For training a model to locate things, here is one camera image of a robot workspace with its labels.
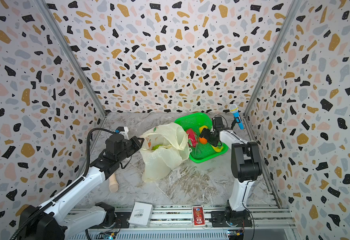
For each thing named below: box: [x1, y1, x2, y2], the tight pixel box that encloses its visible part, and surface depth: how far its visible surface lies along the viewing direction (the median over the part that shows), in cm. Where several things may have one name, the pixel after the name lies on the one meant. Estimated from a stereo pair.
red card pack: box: [191, 205, 206, 227], surface depth 76 cm
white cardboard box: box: [128, 202, 154, 228], surface depth 73 cm
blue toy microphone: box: [229, 104, 244, 130], surface depth 92 cm
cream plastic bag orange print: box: [139, 122, 192, 183], surface depth 79 cm
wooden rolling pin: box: [108, 173, 119, 193], surface depth 83 cm
